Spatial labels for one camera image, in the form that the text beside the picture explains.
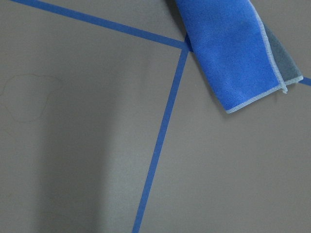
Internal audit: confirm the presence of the blue microfiber towel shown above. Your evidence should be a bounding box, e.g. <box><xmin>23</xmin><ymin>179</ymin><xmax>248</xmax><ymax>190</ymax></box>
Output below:
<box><xmin>176</xmin><ymin>0</ymin><xmax>303</xmax><ymax>114</ymax></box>

